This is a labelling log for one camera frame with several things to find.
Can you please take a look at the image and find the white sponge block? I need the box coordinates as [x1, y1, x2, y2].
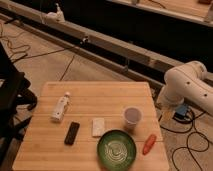
[92, 118, 105, 137]

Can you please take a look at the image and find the long metal rail beam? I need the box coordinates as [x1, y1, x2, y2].
[0, 0, 213, 90]

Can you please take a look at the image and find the black floor cable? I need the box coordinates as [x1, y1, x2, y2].
[159, 107, 213, 171]

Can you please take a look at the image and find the translucent plastic cup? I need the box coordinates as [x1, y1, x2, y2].
[123, 107, 142, 130]

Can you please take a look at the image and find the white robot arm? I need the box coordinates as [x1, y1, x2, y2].
[158, 61, 213, 115]

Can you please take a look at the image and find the orange toy carrot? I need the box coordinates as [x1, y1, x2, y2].
[142, 134, 157, 155]

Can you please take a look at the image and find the black remote control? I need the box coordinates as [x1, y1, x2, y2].
[64, 122, 80, 145]

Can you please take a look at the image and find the blue power box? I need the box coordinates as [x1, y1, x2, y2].
[174, 104, 189, 120]

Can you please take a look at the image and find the black office chair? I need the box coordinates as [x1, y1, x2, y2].
[0, 43, 37, 165]

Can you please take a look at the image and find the green ceramic bowl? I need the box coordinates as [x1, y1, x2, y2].
[97, 130, 137, 171]

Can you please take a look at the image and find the white plastic bottle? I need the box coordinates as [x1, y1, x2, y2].
[51, 92, 70, 123]

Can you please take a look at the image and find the white object on rail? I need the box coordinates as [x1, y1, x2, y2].
[46, 4, 65, 22]

